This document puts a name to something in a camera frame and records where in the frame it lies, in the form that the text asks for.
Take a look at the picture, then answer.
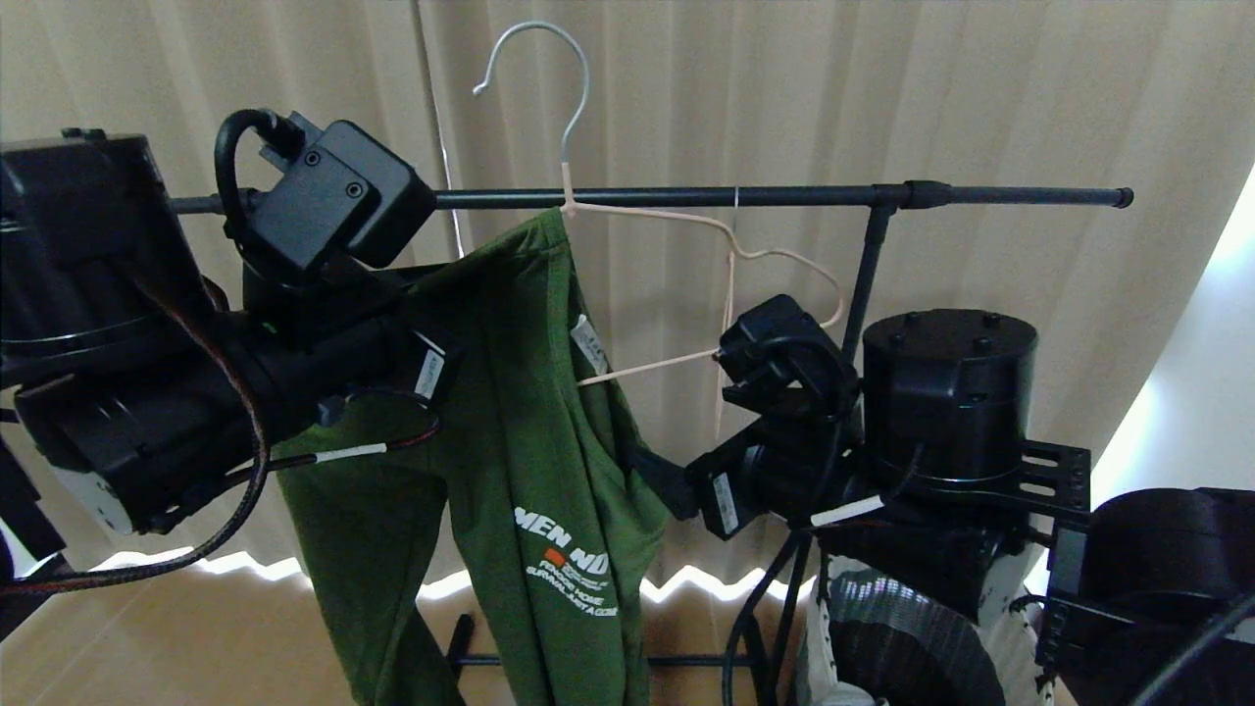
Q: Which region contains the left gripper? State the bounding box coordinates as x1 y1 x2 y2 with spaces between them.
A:
240 312 464 450

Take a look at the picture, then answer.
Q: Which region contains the black clothes rack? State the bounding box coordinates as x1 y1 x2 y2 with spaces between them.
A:
172 179 1135 706

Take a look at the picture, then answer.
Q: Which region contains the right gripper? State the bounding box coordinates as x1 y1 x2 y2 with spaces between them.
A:
616 417 852 542

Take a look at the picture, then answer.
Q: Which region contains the pink clothes hanger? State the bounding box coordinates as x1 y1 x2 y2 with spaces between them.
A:
472 22 847 388
713 186 743 442

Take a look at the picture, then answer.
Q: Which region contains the green long-sleeved shirt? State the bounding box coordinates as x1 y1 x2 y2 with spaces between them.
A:
273 208 675 706

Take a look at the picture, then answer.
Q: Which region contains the white laundry basket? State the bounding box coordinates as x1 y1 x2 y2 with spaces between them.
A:
792 549 1058 706

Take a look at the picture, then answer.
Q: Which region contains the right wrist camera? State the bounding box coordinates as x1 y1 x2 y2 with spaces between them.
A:
714 294 861 418

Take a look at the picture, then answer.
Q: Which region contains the beige curtain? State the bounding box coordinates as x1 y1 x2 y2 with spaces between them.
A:
0 0 1255 604

